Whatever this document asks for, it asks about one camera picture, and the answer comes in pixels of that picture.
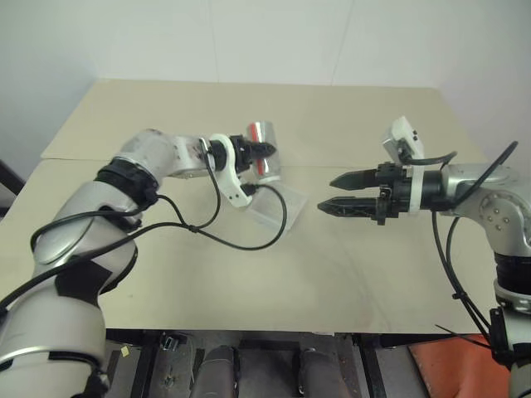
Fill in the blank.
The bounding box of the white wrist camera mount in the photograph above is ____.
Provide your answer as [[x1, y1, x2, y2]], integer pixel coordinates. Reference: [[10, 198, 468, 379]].
[[209, 133, 254, 208], [381, 115, 426, 216]]

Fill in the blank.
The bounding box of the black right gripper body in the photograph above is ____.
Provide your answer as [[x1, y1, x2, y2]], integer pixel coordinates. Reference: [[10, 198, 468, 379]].
[[375, 162, 412, 226]]

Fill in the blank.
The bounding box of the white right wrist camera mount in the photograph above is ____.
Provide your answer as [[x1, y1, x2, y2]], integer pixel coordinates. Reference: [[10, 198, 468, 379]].
[[381, 115, 426, 216]]

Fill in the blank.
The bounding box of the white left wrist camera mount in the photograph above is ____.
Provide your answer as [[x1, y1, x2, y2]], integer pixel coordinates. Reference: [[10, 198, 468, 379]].
[[209, 133, 254, 208]]

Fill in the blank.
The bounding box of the silver red can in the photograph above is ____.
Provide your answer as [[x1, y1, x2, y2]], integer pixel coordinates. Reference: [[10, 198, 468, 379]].
[[244, 120, 283, 184]]

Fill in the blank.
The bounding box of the clear plastic tray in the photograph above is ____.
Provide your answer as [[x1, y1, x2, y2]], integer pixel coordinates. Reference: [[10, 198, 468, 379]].
[[246, 184, 308, 233]]

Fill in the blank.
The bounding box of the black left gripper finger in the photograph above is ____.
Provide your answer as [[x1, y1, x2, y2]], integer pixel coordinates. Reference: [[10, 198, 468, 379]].
[[250, 141, 279, 161]]

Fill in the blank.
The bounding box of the orange red floor object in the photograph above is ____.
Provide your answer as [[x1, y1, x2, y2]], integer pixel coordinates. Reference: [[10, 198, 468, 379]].
[[408, 333, 515, 398]]

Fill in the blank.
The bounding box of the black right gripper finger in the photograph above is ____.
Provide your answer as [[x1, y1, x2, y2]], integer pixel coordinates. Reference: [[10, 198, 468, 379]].
[[329, 168, 381, 192], [316, 197, 380, 221]]

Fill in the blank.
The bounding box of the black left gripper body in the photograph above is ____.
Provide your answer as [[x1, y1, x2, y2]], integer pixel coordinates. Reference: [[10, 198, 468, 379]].
[[230, 133, 256, 172]]

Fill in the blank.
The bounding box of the dark object beside table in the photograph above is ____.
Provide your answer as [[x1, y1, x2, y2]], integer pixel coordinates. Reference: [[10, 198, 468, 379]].
[[0, 159, 20, 219]]

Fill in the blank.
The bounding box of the black metal table frame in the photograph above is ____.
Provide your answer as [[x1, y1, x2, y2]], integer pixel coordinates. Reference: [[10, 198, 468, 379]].
[[105, 329, 494, 398]]

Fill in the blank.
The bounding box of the dark rounded shape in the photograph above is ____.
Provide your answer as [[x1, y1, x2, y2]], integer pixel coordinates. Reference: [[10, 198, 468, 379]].
[[194, 346, 241, 398], [296, 347, 345, 398]]

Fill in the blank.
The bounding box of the small metal clip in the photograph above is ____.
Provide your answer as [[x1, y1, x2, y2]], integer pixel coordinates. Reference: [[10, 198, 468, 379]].
[[159, 333, 186, 352]]

